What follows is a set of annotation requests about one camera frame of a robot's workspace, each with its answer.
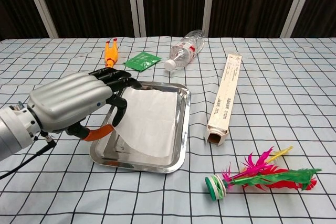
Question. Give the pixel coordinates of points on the green foil packet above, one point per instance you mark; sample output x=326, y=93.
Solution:
x=141, y=61

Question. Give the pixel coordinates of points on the clear plastic water bottle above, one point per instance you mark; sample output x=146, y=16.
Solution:
x=185, y=49

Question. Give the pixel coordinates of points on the white partition frame post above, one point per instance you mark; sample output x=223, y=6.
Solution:
x=296, y=3
x=136, y=3
x=40, y=3
x=210, y=1

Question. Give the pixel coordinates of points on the rectangular metal tray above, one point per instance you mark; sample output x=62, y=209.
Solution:
x=181, y=129

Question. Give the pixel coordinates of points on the long white cardboard box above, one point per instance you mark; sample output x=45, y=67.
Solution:
x=225, y=98

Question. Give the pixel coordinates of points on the colourful feather shuttlecock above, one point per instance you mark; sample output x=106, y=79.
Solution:
x=257, y=176

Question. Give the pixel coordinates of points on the yellow rubber chicken toy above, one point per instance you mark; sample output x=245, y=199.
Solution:
x=110, y=54

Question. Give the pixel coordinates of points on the translucent white sheet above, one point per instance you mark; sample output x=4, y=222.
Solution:
x=151, y=124

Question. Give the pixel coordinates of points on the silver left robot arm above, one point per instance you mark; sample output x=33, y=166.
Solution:
x=15, y=127

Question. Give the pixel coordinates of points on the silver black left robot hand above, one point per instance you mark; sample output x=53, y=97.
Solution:
x=71, y=98

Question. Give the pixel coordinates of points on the checkered tablecloth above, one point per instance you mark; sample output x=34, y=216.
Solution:
x=168, y=195

